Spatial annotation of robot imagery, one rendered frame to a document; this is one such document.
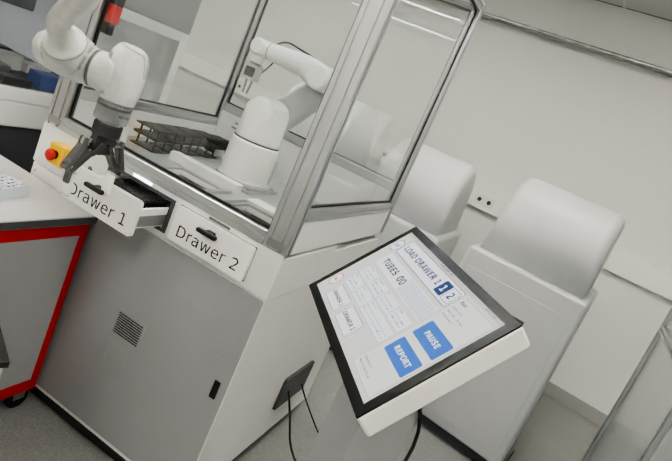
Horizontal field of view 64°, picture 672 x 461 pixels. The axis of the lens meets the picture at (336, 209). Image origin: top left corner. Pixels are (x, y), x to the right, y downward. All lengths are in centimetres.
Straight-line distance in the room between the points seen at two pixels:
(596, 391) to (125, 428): 345
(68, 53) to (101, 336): 94
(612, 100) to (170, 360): 360
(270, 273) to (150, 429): 69
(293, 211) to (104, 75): 60
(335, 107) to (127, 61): 54
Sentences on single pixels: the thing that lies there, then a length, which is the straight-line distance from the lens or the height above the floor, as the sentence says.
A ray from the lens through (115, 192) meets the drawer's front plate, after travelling 169.
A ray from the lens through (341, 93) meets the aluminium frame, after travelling 149.
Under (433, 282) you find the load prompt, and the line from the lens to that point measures 114.
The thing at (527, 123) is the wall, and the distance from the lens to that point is 450.
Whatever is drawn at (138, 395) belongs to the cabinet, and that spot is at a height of 29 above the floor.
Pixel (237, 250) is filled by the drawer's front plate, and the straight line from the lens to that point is 160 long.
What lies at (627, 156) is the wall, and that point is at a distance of 443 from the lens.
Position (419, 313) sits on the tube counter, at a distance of 107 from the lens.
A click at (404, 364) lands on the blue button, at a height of 105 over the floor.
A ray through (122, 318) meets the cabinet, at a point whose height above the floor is 49.
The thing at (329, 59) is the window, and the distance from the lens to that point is 154.
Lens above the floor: 142
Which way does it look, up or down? 11 degrees down
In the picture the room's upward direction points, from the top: 24 degrees clockwise
